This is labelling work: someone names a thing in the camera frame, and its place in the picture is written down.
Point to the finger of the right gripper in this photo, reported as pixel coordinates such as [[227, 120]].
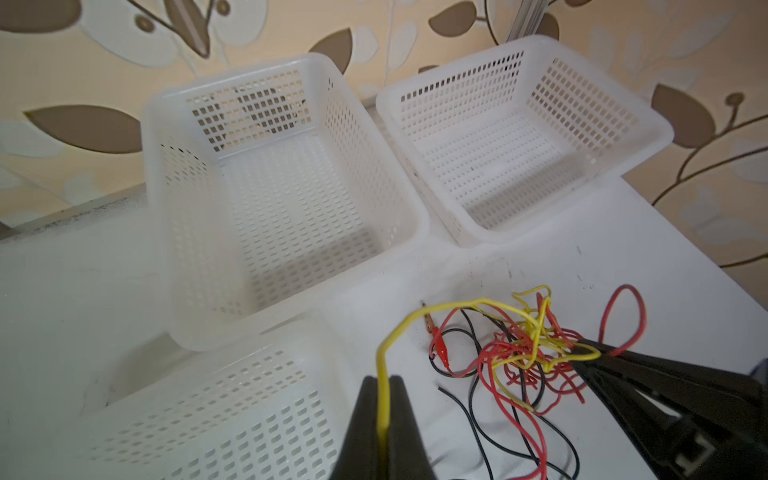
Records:
[[672, 372], [655, 434]]

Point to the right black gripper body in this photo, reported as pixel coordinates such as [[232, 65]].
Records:
[[721, 432]]

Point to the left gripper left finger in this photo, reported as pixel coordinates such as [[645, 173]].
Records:
[[359, 454]]

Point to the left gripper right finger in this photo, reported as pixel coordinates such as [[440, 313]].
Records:
[[406, 454]]

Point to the near white plastic basket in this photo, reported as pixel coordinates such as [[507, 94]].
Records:
[[276, 407]]

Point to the white plastic basket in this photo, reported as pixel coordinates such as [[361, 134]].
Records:
[[501, 139], [270, 189], [276, 407]]

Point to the far middle white plastic basket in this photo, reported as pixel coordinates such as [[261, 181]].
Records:
[[270, 189]]

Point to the far right white plastic basket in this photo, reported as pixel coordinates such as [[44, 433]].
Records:
[[501, 139]]

